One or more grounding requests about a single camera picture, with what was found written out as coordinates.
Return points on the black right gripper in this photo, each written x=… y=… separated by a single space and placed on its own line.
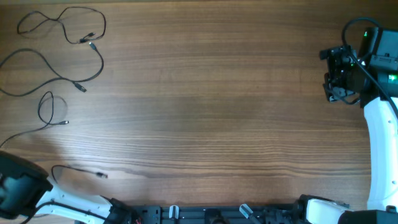
x=334 y=56

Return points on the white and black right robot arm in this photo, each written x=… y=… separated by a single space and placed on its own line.
x=371 y=74

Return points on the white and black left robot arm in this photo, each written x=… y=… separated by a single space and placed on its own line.
x=27 y=190

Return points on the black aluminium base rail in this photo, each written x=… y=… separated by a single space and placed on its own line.
x=276 y=213

